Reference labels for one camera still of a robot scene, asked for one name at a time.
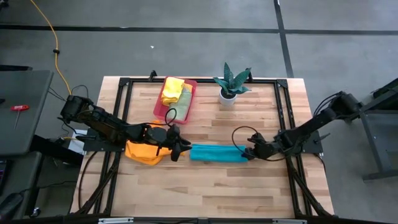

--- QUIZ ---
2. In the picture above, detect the yellow floor cable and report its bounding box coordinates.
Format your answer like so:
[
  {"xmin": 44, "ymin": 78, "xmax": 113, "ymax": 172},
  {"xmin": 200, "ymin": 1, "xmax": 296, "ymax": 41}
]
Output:
[{"xmin": 30, "ymin": 0, "xmax": 73, "ymax": 96}]

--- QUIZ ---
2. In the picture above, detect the dark metal side table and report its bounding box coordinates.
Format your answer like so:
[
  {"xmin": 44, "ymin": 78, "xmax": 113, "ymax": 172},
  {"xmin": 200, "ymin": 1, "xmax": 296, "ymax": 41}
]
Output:
[{"xmin": 343, "ymin": 77, "xmax": 398, "ymax": 181}]

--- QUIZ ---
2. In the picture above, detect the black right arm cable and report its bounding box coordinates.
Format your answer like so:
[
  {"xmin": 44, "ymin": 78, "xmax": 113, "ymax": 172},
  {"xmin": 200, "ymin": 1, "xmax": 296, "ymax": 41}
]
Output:
[{"xmin": 231, "ymin": 125, "xmax": 289, "ymax": 162}]

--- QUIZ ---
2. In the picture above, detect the light green microfiber towel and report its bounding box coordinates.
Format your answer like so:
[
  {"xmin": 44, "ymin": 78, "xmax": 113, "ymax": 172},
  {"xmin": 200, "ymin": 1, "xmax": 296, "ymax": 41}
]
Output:
[{"xmin": 167, "ymin": 88, "xmax": 193, "ymax": 122}]

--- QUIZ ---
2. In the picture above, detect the white box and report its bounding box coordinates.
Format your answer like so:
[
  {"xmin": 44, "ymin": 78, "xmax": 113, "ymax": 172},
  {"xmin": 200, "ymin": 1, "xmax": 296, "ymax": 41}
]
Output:
[{"xmin": 67, "ymin": 129, "xmax": 88, "ymax": 156}]

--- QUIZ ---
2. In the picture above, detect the silver table bracket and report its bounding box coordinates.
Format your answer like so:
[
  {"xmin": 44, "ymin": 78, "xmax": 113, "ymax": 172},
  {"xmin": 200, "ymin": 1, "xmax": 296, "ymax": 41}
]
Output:
[
  {"xmin": 98, "ymin": 217, "xmax": 134, "ymax": 224},
  {"xmin": 272, "ymin": 218, "xmax": 308, "ymax": 224}
]

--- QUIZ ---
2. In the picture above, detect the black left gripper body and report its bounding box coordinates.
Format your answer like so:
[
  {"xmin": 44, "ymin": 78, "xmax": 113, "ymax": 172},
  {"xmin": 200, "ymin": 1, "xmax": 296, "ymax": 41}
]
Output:
[{"xmin": 144, "ymin": 123, "xmax": 182, "ymax": 149}]

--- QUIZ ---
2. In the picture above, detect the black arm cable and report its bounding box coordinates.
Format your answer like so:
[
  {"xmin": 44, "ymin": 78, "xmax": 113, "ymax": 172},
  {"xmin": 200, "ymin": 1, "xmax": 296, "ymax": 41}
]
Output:
[
  {"xmin": 231, "ymin": 125, "xmax": 289, "ymax": 162},
  {"xmin": 149, "ymin": 107, "xmax": 178, "ymax": 128}
]

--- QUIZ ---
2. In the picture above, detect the black table base cable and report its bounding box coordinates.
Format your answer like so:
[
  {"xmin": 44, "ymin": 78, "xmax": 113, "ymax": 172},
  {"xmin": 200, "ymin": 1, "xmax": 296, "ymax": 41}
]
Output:
[{"xmin": 77, "ymin": 151, "xmax": 100, "ymax": 210}]

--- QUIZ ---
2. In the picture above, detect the orange microfiber towel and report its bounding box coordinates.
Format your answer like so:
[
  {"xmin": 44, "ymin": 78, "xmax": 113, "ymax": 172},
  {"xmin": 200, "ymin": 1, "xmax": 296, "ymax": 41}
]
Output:
[{"xmin": 124, "ymin": 120, "xmax": 187, "ymax": 166}]

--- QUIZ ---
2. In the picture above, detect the teal microfiber towel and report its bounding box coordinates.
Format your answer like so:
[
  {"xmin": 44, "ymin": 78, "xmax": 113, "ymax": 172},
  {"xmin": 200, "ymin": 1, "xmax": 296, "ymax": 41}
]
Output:
[{"xmin": 189, "ymin": 143, "xmax": 249, "ymax": 164}]

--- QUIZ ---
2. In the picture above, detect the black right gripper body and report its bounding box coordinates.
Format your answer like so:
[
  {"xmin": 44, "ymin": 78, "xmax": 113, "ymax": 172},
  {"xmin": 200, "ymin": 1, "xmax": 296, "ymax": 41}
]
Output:
[{"xmin": 253, "ymin": 133, "xmax": 282, "ymax": 160}]

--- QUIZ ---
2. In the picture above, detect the snake plant in white pot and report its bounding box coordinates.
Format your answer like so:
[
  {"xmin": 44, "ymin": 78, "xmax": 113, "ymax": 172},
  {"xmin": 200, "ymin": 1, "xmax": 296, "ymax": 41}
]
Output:
[{"xmin": 213, "ymin": 62, "xmax": 252, "ymax": 106}]

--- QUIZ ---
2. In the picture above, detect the grey side desk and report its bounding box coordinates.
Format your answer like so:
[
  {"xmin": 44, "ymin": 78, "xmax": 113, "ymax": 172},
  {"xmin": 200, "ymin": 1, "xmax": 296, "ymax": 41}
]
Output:
[{"xmin": 0, "ymin": 70, "xmax": 54, "ymax": 156}]

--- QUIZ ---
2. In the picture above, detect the red-handled tool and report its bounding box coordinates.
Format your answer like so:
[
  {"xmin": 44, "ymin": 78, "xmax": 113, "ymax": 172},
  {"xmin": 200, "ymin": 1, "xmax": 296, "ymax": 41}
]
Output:
[{"xmin": 10, "ymin": 104, "xmax": 30, "ymax": 130}]

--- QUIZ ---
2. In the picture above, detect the thin black floor cable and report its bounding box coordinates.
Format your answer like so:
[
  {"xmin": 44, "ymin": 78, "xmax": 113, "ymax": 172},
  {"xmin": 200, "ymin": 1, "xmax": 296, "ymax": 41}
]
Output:
[{"xmin": 48, "ymin": 84, "xmax": 91, "ymax": 103}]

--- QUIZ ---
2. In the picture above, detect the pink plastic bin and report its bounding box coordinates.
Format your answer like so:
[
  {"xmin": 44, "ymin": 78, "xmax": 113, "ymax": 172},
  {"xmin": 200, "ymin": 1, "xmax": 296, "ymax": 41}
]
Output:
[{"xmin": 153, "ymin": 77, "xmax": 198, "ymax": 125}]

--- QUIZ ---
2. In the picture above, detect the black aluminium table frame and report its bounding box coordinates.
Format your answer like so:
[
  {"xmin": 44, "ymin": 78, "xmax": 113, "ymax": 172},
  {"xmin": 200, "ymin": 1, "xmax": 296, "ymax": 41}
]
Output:
[{"xmin": 74, "ymin": 70, "xmax": 335, "ymax": 218}]

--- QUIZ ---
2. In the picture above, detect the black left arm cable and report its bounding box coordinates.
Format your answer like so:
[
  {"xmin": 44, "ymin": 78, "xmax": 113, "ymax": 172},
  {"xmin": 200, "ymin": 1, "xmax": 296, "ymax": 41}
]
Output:
[{"xmin": 149, "ymin": 107, "xmax": 178, "ymax": 128}]

